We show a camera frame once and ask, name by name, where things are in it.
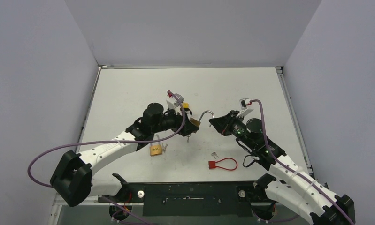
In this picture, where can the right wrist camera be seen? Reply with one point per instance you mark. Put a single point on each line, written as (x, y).
(245, 104)

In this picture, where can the red cable lock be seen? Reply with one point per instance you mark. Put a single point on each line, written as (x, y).
(227, 164)

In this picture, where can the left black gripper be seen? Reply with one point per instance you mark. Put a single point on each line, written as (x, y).
(187, 127)

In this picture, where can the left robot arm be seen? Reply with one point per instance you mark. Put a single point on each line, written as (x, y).
(73, 176)

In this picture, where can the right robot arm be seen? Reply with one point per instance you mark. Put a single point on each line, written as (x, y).
(285, 182)

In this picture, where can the yellow black padlock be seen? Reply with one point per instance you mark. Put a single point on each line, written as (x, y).
(186, 108)

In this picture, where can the brass padlock short shackle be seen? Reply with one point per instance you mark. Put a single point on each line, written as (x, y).
(197, 122)

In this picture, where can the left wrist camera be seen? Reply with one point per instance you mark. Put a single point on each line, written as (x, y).
(174, 101)

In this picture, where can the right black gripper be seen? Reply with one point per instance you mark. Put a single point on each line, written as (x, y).
(225, 122)

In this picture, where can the keys beside long-shackle padlock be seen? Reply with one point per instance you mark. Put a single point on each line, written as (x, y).
(164, 147)

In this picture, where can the brass padlock long shackle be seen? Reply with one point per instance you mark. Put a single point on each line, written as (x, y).
(155, 147)

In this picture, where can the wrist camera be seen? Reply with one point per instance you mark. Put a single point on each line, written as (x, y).
(174, 101)
(245, 104)

